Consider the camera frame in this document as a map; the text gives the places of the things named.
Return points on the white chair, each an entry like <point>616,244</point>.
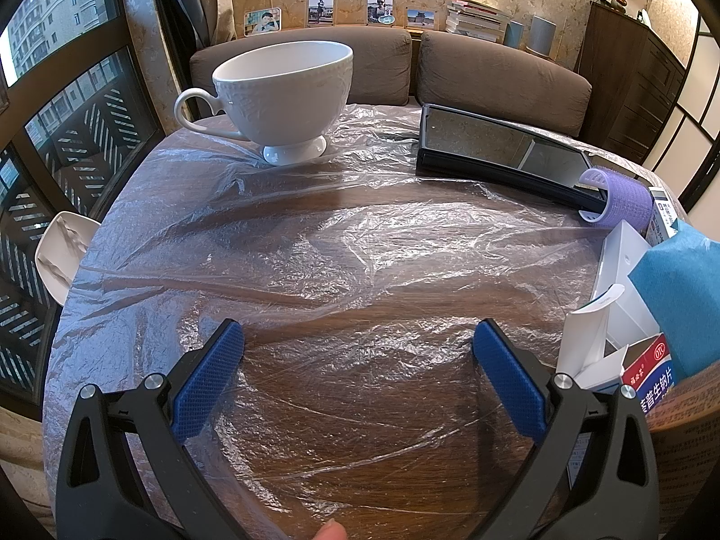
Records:
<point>61,250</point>

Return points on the dark wooden cabinet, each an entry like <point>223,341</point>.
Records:
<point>635,80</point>

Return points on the clear plastic table cover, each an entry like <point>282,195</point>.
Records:
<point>358,285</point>

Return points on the photo print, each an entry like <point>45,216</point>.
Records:
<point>380,12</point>
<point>420,19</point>
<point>262,21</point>
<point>319,13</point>

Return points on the naproxen sodium medicine box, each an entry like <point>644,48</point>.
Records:
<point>644,367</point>

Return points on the stack of books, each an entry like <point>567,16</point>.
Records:
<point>480,21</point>

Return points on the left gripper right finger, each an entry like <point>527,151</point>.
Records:
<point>591,472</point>

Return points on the black tablet device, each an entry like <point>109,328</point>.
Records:
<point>458,144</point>

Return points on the purple hair roller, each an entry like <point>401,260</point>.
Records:
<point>627,199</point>

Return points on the white ceramic teacup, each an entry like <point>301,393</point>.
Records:
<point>282,97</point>

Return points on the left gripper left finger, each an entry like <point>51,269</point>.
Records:
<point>99,492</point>

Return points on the brown cardboard box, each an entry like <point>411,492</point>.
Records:
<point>685,435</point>

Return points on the brown sofa right cushion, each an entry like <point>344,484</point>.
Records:
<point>501,82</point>

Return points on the small blue-grey cup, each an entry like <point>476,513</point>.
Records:
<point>513,34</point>

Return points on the white barcode medicine box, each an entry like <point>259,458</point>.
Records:
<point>661,226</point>

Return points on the white plastic box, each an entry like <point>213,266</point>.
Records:
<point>630,320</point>

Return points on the photo print far left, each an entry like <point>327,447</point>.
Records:
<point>262,21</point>

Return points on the grey cylindrical speaker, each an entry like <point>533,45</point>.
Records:
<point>541,36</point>

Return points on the person left hand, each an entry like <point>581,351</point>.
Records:
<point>331,530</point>

